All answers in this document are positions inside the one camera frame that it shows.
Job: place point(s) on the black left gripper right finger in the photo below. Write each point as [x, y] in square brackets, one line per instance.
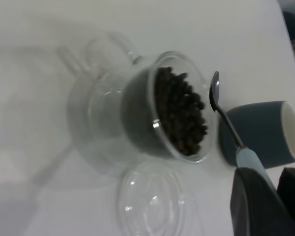
[293, 184]

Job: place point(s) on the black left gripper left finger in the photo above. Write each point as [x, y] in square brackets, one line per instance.
[255, 209]

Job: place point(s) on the dark grey-blue ceramic mug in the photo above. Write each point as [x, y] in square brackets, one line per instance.
[255, 132]

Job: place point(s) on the clear glass lid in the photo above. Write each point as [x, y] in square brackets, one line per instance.
[159, 209]

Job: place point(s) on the glass bowl of coffee beans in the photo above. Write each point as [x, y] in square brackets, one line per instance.
[103, 118]

